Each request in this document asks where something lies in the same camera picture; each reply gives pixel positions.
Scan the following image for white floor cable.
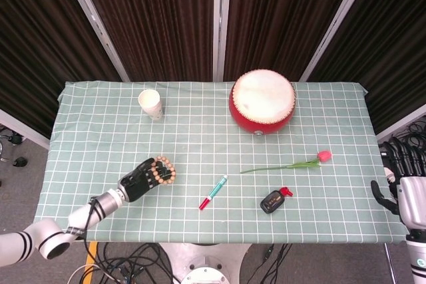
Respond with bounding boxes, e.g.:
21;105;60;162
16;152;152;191
68;263;101;284

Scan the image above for dark folding screen panel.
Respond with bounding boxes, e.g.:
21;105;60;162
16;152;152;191
222;0;370;82
71;0;223;82
0;0;130;150
299;0;426;142

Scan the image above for stack of white paper cups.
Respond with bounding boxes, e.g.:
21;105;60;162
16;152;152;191
138;88;164;121

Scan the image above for black cable with inline plug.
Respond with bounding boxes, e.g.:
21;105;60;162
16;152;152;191
261;243;291;284

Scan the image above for green marker with red cap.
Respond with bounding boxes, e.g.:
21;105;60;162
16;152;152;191
198;174;229;211

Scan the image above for tangled black cables by screen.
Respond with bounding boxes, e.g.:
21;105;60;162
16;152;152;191
377;119;426;152

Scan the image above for red drum with white skin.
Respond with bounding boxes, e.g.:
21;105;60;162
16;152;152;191
228;69;296;137

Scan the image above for black floor cable bundle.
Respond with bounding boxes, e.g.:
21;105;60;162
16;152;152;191
66;240;177;284

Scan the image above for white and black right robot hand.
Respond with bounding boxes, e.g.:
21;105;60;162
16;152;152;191
371;136;426;231

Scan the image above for wooden bead bracelet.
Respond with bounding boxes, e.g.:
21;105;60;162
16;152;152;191
151;154;176;186

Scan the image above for white metal table frame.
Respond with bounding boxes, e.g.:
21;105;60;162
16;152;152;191
384;243;397;284

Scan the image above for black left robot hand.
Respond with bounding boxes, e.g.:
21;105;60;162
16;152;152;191
118;157;174;204

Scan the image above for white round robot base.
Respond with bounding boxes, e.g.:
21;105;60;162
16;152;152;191
159;243;252;284

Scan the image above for black ink bottle red cap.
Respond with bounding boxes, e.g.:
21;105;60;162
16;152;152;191
260;186;294;214

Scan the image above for green checked tablecloth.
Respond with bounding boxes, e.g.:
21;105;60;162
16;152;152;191
29;80;411;245

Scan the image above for artificial pink tulip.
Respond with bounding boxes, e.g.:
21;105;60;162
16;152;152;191
240;150;333;174

